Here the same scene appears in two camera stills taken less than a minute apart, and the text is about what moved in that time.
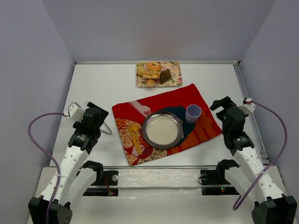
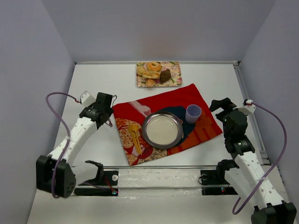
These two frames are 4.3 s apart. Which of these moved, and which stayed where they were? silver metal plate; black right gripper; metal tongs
Moved: metal tongs
Stayed: silver metal plate; black right gripper
